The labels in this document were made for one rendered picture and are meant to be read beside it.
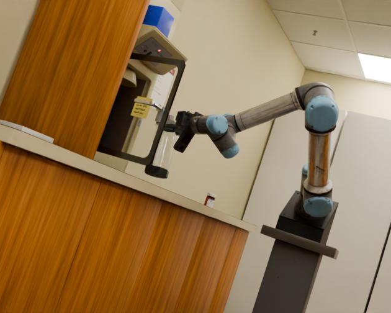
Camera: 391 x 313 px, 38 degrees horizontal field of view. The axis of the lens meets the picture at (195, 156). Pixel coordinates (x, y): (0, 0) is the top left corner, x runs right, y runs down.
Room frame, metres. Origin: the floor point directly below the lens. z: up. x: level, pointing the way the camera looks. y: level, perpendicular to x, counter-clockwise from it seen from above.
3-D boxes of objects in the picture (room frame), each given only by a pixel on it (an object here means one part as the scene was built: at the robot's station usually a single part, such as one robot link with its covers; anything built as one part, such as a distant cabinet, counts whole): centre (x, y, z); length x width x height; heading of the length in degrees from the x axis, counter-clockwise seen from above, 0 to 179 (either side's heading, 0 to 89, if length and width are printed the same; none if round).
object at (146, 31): (2.24, 0.28, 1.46); 0.32 x 0.11 x 0.10; 154
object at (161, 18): (2.16, 0.32, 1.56); 0.10 x 0.10 x 0.09; 64
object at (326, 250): (2.51, -0.57, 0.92); 0.32 x 0.32 x 0.04; 71
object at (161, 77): (2.03, 0.26, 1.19); 0.30 x 0.01 x 0.40; 55
